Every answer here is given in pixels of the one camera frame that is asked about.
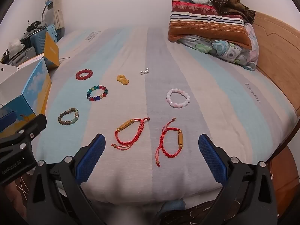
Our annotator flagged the yellow bead bracelet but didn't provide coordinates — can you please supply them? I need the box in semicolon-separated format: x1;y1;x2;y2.
117;74;130;85

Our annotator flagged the blue desk lamp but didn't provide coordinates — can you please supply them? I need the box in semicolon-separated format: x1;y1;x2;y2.
41;0;54;23

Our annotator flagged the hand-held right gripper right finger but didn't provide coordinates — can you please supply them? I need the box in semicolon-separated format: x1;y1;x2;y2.
198;133;282;225

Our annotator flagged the wooden bed frame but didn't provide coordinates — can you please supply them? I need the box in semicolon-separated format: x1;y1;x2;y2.
252;12;300;207

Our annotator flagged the multicolour glass bead bracelet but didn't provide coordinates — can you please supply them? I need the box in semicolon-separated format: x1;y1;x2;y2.
86;85;109;102

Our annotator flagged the brown and green bead bracelet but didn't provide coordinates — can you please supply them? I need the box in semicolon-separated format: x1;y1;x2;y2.
58;108;80;126

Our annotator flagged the sky print cardboard box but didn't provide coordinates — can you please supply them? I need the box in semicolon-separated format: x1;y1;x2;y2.
0;31;60;139

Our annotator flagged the brown blanket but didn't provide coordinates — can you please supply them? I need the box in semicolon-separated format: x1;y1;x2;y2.
203;0;256;24

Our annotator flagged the red bead bracelet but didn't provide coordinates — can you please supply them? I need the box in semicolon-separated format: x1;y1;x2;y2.
75;69;93;80

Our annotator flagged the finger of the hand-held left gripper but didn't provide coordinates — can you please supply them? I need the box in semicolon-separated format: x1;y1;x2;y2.
0;114;47;156
0;112;17;132

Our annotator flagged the floral quilt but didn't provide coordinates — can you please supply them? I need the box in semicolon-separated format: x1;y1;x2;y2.
178;22;259;71

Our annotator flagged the pale pink bead bracelet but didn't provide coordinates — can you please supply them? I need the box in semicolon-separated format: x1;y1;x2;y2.
166;88;190;108

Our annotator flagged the red cord bracelet gold tube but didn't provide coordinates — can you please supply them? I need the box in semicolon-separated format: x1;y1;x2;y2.
155;118;184;168
112;117;151;150

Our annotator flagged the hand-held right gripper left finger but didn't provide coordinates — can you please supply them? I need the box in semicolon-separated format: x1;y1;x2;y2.
26;133;106;225

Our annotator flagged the grey suitcase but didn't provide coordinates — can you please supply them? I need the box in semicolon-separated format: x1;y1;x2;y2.
7;47;36;65

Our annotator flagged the striped bed sheet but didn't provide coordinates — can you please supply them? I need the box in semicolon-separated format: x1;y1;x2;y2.
35;26;298;204

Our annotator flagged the black bag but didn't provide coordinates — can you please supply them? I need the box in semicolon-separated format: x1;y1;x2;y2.
26;21;47;32

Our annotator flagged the beige curtain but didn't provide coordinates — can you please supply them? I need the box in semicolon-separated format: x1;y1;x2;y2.
51;0;65;41

